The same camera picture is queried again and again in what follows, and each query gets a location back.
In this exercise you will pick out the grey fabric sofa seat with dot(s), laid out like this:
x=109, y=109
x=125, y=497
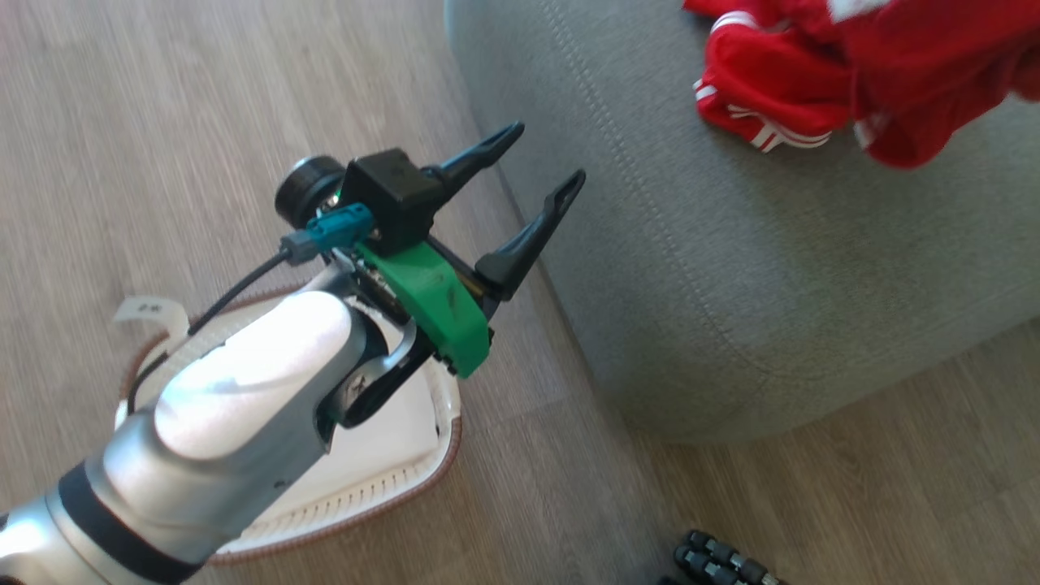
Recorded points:
x=731, y=284

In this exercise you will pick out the red garment with white stripes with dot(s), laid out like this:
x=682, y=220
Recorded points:
x=934, y=81
x=772, y=73

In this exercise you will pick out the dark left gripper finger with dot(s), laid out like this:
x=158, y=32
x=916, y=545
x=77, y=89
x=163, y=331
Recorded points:
x=475, y=158
x=532, y=236

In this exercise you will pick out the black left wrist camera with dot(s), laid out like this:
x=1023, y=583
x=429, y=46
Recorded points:
x=390, y=191

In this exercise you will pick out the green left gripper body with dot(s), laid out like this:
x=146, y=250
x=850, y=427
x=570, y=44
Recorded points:
x=431, y=305

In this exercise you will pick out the white basket with brown rim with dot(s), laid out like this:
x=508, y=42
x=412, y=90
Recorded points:
x=390, y=455

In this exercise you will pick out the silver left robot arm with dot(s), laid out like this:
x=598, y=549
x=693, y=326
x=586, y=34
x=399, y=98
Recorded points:
x=244, y=382

